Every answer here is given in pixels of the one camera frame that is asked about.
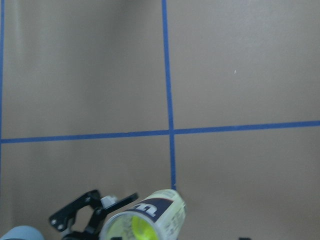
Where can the tennis ball with Wilson print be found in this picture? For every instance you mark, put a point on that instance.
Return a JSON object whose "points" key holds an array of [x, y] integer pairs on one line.
{"points": [[142, 230]]}

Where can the clear tennis ball can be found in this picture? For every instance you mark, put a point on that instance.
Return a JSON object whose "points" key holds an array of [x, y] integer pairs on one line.
{"points": [[164, 210]]}

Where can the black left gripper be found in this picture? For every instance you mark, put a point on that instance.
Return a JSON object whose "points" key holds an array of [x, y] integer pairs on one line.
{"points": [[65, 218]]}

